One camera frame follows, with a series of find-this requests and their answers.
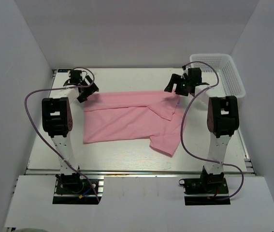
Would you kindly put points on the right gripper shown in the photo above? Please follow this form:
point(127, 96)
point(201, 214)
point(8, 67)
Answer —
point(175, 79)

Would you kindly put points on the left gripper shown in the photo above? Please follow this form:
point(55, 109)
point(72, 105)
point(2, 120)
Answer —
point(92, 88)

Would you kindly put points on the pink t shirt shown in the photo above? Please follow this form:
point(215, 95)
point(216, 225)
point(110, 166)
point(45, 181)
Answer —
point(117, 116)

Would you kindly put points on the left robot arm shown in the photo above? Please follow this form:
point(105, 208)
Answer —
point(57, 119)

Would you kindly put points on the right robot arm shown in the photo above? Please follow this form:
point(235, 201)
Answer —
point(222, 115)

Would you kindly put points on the blue label sticker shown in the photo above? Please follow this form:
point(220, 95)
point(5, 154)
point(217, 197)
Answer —
point(63, 70)

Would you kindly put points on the white plastic basket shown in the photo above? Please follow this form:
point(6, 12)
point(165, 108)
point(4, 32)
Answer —
point(220, 70)

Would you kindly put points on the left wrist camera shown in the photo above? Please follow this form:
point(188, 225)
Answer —
point(75, 77)

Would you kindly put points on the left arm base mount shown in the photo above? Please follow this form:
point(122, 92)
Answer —
point(74, 189)

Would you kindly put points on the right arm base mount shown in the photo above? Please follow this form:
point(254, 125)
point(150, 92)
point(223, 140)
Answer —
point(208, 189)

